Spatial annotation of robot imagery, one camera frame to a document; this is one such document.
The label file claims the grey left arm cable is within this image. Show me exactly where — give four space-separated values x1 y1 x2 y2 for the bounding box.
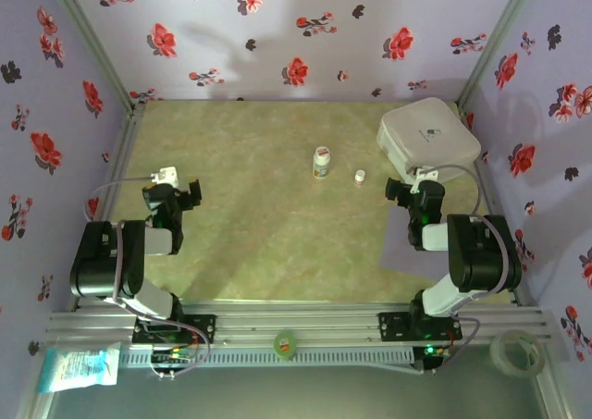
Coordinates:
84 173 212 378

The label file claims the aluminium side rail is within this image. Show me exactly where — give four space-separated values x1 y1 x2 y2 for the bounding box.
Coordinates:
68 102 148 312
456 102 527 307

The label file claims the green tape roll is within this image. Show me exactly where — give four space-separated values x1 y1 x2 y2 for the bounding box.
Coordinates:
273 329 298 362

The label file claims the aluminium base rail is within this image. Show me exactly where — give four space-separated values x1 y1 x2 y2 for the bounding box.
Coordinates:
44 303 555 347

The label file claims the white zippered case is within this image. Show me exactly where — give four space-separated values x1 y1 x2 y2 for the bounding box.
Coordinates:
376 96 483 192

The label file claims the small controller board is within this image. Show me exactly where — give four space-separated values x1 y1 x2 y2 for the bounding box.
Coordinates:
421 343 453 361
150 344 198 367

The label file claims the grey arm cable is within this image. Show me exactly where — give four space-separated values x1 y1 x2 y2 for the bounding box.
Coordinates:
415 163 517 375
84 173 212 378

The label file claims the aluminium frame post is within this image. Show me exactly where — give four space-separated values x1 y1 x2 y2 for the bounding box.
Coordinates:
43 0 136 111
455 0 540 106

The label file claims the clear tape roll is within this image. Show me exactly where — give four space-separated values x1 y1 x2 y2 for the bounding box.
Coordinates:
488 329 547 379

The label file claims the large white pill bottle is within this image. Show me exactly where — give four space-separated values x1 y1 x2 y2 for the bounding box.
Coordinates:
313 145 331 180

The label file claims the grey slotted cable duct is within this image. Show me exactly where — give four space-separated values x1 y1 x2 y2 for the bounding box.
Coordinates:
118 346 416 370

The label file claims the aluminium frame bar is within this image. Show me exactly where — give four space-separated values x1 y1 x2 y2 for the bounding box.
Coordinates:
16 376 64 419
535 371 574 419

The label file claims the grey right arm cable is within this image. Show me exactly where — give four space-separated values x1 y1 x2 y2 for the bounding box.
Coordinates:
415 163 517 375

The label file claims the purple paper sheet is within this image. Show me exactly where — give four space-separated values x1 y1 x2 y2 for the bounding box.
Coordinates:
378 204 452 282

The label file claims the blue white plastic packet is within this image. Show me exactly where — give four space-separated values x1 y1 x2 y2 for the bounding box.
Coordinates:
36 341 122 395

